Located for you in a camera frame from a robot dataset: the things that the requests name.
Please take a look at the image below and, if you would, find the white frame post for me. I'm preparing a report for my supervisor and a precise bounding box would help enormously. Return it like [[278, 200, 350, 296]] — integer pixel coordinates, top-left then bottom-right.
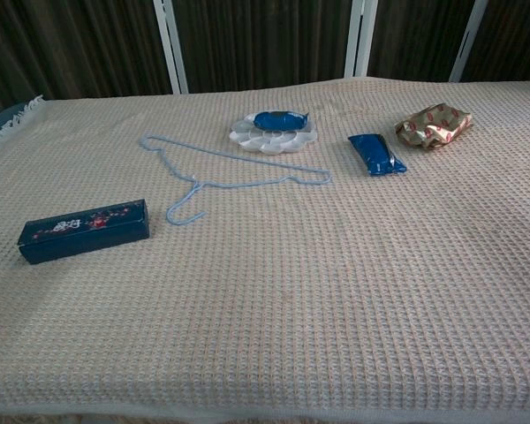
[[344, 0, 378, 80], [449, 0, 489, 84], [152, 0, 190, 95]]

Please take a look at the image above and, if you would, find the grey blue-edged pouch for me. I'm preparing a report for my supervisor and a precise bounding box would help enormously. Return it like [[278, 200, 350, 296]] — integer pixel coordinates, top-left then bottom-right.
[[17, 198, 152, 266]]

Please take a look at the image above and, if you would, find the white flower paint palette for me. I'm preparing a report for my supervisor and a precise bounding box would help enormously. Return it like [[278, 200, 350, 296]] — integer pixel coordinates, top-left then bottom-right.
[[228, 110, 317, 155]]

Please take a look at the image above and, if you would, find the long blue snack packet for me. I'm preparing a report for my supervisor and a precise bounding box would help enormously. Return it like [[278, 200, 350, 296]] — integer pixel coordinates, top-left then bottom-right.
[[347, 132, 409, 178]]

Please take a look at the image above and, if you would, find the small blue cookie packet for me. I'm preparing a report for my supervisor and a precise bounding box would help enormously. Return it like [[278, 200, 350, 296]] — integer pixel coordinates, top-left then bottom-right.
[[253, 110, 310, 132]]

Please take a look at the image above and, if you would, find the beige waffle weave blanket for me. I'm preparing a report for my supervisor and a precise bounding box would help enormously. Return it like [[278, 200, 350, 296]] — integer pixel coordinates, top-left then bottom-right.
[[0, 77, 530, 424]]

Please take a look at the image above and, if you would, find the crumpled gold red wrapper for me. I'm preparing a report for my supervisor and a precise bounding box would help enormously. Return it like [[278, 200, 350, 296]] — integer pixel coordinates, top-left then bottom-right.
[[394, 102, 474, 153]]

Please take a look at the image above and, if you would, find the light blue wire hanger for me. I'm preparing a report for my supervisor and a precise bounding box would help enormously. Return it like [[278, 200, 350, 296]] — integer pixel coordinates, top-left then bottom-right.
[[139, 133, 332, 227]]

